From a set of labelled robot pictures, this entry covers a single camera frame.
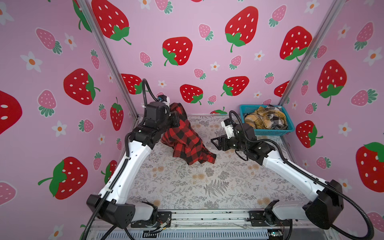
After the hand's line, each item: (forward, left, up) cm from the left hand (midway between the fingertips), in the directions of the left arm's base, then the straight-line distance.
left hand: (178, 113), depth 71 cm
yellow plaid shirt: (+24, -56, -27) cm, 66 cm away
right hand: (-6, -18, -12) cm, 22 cm away
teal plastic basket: (+15, -64, -27) cm, 71 cm away
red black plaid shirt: (-7, -3, -15) cm, 17 cm away
